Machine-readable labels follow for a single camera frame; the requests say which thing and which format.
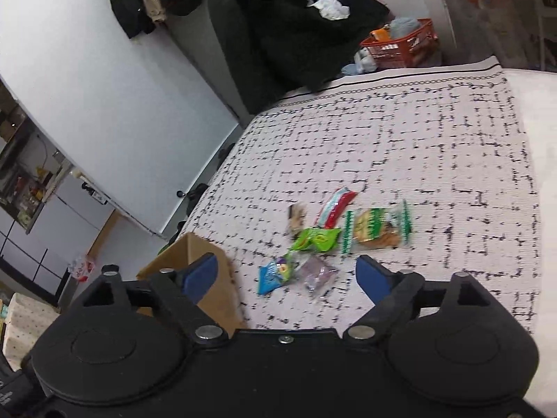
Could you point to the white and blue cloth bundle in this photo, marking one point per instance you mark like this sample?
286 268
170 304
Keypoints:
363 59

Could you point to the blue snack packet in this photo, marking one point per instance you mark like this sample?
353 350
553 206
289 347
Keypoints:
274 274

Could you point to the small brown snack packet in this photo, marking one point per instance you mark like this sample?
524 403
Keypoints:
296 220

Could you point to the grey door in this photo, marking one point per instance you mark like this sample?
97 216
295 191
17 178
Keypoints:
204 61

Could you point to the red plastic basket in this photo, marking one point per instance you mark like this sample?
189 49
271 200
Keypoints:
404 50

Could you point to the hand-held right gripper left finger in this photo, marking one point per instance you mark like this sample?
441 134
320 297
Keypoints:
200 276

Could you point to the white kitchen cabinet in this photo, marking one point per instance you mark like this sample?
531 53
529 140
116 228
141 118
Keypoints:
74 217

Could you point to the cardboard box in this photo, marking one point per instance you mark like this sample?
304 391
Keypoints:
226 309

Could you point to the hanging black jacket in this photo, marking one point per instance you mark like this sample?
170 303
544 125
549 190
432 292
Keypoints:
124 4

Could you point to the table with dotted cloth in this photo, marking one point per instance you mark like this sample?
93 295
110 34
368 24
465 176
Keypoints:
26 326

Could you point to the clear green-edged biscuit packet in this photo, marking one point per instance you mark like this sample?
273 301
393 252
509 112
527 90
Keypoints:
376 228

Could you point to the pink tissue pack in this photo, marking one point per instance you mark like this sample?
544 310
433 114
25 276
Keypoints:
82 267

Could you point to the pale printed curtain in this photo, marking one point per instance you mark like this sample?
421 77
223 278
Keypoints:
487 17

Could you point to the pair of black shoes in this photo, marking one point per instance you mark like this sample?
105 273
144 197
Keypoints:
198 190

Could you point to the white crumpled cloth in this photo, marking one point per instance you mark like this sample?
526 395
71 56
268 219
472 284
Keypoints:
330 6

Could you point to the black-patterned white blanket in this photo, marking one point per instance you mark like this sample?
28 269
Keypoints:
413 161

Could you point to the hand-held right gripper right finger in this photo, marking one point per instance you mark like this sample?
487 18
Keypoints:
372 278

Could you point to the reddish clear snack packet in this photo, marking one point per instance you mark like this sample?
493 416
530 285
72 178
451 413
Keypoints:
320 275

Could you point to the red and white snack packet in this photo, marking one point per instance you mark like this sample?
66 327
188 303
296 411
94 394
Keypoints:
333 211

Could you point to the black coat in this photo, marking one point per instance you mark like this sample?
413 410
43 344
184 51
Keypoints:
287 39

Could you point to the orange packet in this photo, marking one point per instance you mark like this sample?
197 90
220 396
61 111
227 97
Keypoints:
380 35

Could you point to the black-framed sliding door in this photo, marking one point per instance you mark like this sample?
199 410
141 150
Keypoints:
26 265

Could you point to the dark slipper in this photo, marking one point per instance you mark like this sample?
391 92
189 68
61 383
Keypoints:
225 152

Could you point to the white desk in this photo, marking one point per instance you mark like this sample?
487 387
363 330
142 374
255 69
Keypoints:
446 13

